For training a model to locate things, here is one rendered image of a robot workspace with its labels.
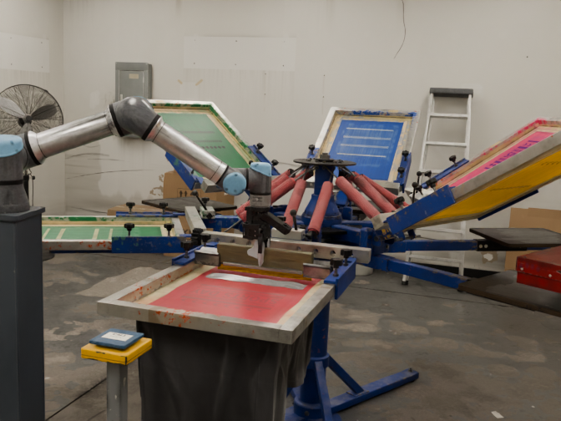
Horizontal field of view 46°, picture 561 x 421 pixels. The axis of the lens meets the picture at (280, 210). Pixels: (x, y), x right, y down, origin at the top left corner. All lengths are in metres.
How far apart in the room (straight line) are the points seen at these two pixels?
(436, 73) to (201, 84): 2.36
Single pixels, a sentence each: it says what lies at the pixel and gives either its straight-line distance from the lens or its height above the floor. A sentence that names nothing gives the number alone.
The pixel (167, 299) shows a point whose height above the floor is 0.96.
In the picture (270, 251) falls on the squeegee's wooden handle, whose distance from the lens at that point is 2.33.
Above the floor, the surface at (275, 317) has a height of 0.96.
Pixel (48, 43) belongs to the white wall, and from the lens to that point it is 7.58.
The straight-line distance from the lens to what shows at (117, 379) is 1.76.
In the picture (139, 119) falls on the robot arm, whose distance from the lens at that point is 2.13.
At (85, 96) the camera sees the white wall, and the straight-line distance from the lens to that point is 7.60.
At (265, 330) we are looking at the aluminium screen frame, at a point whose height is 0.98.
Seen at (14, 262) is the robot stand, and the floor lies 1.05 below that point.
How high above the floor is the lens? 1.57
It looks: 9 degrees down
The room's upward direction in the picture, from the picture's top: 2 degrees clockwise
